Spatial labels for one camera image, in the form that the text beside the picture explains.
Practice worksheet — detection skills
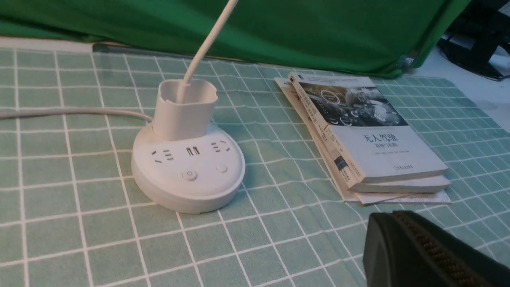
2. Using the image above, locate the green checked tablecloth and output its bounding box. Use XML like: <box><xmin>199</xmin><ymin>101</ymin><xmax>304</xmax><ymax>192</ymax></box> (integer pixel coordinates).
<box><xmin>0</xmin><ymin>61</ymin><xmax>510</xmax><ymax>287</ymax></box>

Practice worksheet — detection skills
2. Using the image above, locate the white lamp power cable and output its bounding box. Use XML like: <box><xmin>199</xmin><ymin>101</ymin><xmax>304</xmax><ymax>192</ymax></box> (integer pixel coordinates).
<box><xmin>0</xmin><ymin>107</ymin><xmax>154</xmax><ymax>122</ymax></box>

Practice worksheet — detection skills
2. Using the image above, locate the green backdrop cloth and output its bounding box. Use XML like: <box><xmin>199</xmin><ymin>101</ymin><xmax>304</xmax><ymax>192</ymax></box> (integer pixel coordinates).
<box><xmin>0</xmin><ymin>0</ymin><xmax>469</xmax><ymax>78</ymax></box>

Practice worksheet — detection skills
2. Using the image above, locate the black stand with cables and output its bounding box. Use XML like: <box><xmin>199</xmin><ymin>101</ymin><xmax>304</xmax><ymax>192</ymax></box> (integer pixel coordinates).
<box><xmin>437</xmin><ymin>0</ymin><xmax>509</xmax><ymax>82</ymax></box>

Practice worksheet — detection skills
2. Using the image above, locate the top white book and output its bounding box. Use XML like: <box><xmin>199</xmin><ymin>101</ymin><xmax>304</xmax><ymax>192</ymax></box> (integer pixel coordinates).
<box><xmin>288</xmin><ymin>71</ymin><xmax>448</xmax><ymax>183</ymax></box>

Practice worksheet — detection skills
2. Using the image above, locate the bottom thin booklet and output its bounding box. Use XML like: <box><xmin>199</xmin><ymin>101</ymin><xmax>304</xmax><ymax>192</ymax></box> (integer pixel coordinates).
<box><xmin>274</xmin><ymin>77</ymin><xmax>451</xmax><ymax>205</ymax></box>

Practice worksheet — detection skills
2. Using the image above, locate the middle white book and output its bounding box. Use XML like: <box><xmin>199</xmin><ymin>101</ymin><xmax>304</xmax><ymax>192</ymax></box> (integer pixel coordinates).
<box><xmin>274</xmin><ymin>77</ymin><xmax>451</xmax><ymax>194</ymax></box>

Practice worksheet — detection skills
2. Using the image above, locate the white book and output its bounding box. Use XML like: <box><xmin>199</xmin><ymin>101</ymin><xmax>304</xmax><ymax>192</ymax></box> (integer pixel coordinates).
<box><xmin>274</xmin><ymin>77</ymin><xmax>451</xmax><ymax>194</ymax></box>
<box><xmin>288</xmin><ymin>71</ymin><xmax>448</xmax><ymax>183</ymax></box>

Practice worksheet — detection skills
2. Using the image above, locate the white desk lamp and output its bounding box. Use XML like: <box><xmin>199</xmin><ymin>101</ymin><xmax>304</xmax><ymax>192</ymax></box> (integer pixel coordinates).
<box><xmin>131</xmin><ymin>0</ymin><xmax>246</xmax><ymax>214</ymax></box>

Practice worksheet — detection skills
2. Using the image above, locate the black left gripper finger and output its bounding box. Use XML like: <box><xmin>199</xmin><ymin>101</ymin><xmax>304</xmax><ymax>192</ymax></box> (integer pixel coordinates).
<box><xmin>363</xmin><ymin>211</ymin><xmax>510</xmax><ymax>287</ymax></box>

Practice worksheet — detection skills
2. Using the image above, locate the metal binder clip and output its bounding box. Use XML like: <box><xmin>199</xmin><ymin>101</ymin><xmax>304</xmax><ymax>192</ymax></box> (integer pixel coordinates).
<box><xmin>397</xmin><ymin>55</ymin><xmax>415</xmax><ymax>73</ymax></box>

